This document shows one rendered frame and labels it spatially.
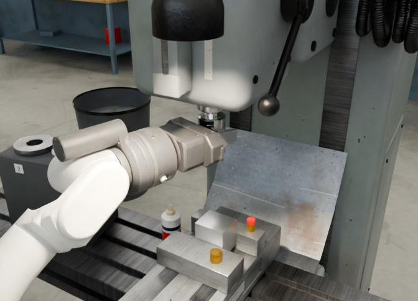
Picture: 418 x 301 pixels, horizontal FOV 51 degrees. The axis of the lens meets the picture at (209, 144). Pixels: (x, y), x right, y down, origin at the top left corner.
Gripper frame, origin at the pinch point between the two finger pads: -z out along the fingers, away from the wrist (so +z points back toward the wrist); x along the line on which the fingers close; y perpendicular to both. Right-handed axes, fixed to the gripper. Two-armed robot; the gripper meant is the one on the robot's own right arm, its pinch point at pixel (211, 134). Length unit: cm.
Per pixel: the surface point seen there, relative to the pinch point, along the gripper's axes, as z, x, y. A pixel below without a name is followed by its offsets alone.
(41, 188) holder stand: 16.9, 35.0, 19.2
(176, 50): 11.7, -5.5, -16.9
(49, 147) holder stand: 12.7, 38.2, 12.0
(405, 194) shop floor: -218, 43, 120
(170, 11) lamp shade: 21.2, -16.6, -23.8
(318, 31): -18.1, -6.8, -16.0
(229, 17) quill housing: 6.5, -9.9, -21.1
